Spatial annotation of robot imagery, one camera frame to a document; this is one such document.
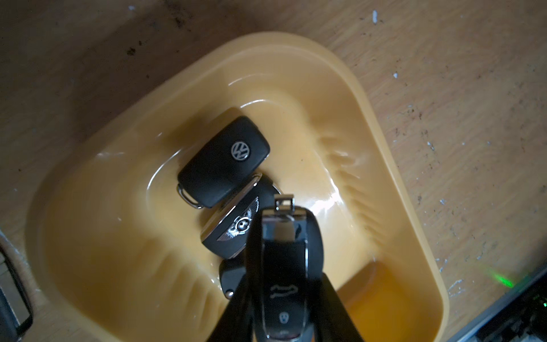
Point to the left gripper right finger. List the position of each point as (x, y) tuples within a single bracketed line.
[(334, 322)]

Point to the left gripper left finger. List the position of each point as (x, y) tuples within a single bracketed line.
[(235, 323)]

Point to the yellow storage tray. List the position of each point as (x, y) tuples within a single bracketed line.
[(112, 244)]

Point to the black car key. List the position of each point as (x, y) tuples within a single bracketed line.
[(284, 257), (223, 165), (225, 232), (231, 272)]

